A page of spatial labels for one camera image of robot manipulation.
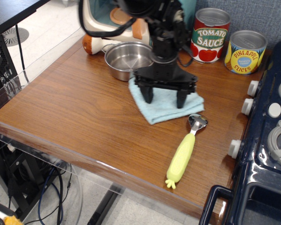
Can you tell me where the small stainless steel pot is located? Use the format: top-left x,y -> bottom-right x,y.
102,42 -> 153,82

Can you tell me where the blue floor cable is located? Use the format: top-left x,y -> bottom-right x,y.
38,167 -> 64,225

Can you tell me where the toy mushroom brown cap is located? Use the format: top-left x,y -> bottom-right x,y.
82,34 -> 114,55

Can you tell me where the toy microwave cream and teal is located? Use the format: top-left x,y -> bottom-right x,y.
82,0 -> 197,44

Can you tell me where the black table leg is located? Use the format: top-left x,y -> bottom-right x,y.
87,185 -> 121,225

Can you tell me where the pineapple slices can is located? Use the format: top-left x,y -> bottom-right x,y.
224,30 -> 268,75

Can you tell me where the dark blue toy stove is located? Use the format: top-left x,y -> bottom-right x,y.
200,41 -> 281,225

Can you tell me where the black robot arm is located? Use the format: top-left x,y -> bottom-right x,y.
78,0 -> 198,108

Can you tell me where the light blue towel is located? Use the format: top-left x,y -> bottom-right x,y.
128,78 -> 204,125

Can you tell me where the spoon with yellow corn handle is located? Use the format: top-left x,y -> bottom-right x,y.
165,113 -> 208,189

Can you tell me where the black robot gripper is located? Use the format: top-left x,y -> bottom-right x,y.
133,47 -> 198,109

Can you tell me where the tomato sauce can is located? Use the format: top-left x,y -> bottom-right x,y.
190,7 -> 231,63

